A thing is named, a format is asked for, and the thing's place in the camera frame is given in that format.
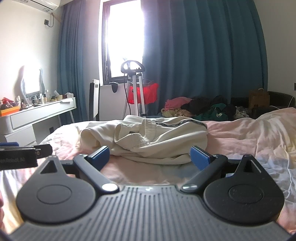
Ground cream white zip jacket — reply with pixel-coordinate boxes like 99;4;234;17
80;115;208;165

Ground white dressing table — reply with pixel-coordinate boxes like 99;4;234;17
1;97;76;146

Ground curved vanity mirror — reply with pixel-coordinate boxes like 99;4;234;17
14;66;45;104

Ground white air conditioner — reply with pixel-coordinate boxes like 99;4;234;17
15;0;60;13

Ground white panel heater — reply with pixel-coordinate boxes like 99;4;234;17
89;79;100;121

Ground left teal curtain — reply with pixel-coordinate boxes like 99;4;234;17
57;1;101;122

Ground orange tray with items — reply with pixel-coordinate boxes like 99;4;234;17
0;97;21;116

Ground teal blue window curtain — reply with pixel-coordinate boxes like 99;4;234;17
141;1;268;115

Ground brown paper bag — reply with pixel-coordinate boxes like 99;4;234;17
248;88;270;110

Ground garment steamer stand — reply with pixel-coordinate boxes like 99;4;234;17
121;60;147;118

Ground red garment on stand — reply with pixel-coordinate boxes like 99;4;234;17
127;83;159;104

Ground pile of clothes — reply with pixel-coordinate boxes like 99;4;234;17
161;95;249;121

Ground cosmetic bottles on table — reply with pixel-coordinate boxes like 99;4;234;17
16;90;74;106

